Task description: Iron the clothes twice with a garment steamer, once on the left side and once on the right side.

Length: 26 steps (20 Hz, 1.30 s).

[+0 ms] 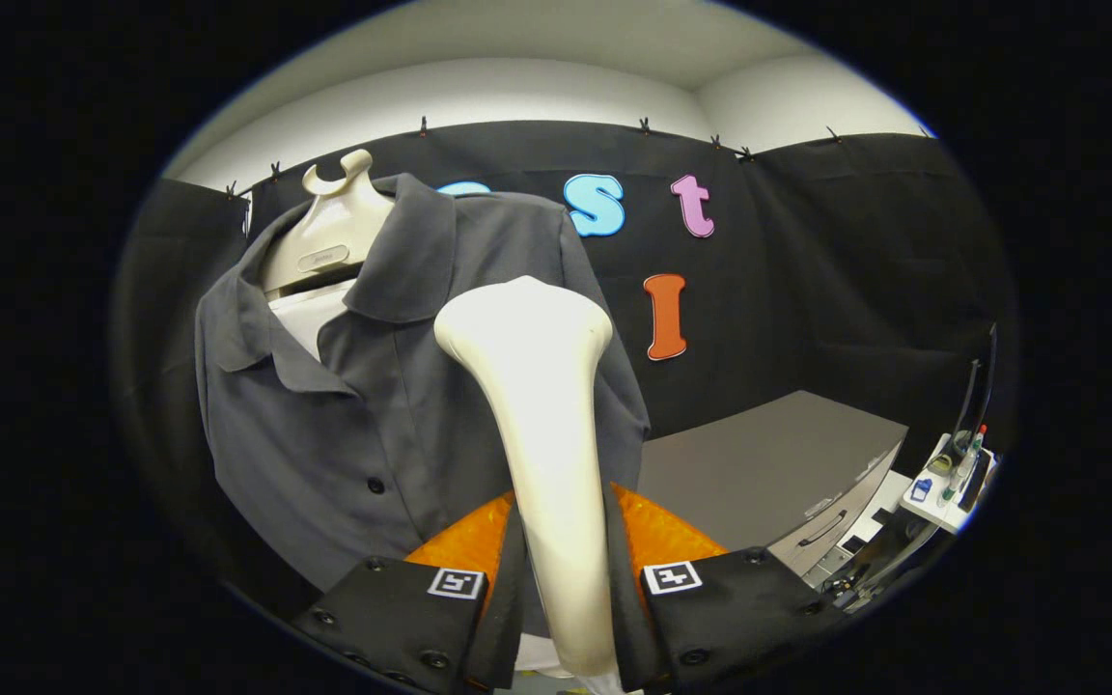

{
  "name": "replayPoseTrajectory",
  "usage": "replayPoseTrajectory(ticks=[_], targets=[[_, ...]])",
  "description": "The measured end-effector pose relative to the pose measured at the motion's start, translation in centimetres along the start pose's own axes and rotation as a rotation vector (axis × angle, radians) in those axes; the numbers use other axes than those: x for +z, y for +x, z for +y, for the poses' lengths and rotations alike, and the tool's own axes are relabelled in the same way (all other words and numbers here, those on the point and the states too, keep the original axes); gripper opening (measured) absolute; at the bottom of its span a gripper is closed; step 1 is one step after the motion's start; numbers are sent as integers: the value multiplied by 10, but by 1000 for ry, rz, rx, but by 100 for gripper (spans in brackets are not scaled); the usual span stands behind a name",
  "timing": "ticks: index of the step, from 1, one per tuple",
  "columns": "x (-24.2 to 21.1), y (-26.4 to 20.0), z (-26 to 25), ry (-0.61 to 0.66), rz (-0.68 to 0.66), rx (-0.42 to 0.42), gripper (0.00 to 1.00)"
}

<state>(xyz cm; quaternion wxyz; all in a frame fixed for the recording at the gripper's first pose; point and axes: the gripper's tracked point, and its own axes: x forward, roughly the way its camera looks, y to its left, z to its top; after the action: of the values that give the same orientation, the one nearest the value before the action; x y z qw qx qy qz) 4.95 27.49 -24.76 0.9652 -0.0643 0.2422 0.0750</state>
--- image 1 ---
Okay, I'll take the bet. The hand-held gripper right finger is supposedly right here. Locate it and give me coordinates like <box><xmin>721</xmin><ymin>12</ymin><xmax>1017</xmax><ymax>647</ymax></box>
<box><xmin>604</xmin><ymin>483</ymin><xmax>847</xmax><ymax>694</ymax></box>

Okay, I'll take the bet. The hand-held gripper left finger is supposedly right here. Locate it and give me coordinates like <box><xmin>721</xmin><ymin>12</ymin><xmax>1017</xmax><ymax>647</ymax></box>
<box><xmin>291</xmin><ymin>487</ymin><xmax>530</xmax><ymax>695</ymax></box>

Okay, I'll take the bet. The grey button shirt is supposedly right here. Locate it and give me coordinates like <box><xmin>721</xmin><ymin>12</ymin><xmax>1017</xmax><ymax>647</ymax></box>
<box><xmin>194</xmin><ymin>174</ymin><xmax>652</xmax><ymax>638</ymax></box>

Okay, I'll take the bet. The cream garment hanger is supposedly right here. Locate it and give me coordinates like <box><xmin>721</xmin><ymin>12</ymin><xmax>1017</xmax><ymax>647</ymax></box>
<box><xmin>262</xmin><ymin>148</ymin><xmax>398</xmax><ymax>295</ymax></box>

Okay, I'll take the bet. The grey drawer cabinet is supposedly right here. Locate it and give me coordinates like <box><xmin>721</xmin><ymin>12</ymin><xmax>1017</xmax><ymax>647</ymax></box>
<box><xmin>635</xmin><ymin>389</ymin><xmax>909</xmax><ymax>580</ymax></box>

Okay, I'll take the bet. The white side desk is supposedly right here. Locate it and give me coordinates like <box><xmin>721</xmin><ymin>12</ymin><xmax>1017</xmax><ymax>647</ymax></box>
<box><xmin>899</xmin><ymin>434</ymin><xmax>999</xmax><ymax>537</ymax></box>

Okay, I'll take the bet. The white inner cloth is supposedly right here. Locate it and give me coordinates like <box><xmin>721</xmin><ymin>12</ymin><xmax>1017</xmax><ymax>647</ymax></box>
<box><xmin>268</xmin><ymin>278</ymin><xmax>359</xmax><ymax>363</ymax></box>

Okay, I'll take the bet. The black keyboard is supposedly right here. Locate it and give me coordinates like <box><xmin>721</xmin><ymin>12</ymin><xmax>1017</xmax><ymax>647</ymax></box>
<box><xmin>959</xmin><ymin>454</ymin><xmax>993</xmax><ymax>513</ymax></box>

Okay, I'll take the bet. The black backdrop cloth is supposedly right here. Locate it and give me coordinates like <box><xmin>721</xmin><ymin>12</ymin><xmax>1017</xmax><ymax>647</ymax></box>
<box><xmin>112</xmin><ymin>121</ymin><xmax>1020</xmax><ymax>619</ymax></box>

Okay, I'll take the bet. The computer monitor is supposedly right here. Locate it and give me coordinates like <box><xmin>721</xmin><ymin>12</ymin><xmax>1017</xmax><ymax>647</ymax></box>
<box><xmin>952</xmin><ymin>323</ymin><xmax>999</xmax><ymax>459</ymax></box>

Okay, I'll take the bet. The row of black clips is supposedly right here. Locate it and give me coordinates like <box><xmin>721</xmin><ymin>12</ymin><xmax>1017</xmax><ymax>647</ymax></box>
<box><xmin>225</xmin><ymin>116</ymin><xmax>842</xmax><ymax>199</ymax></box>

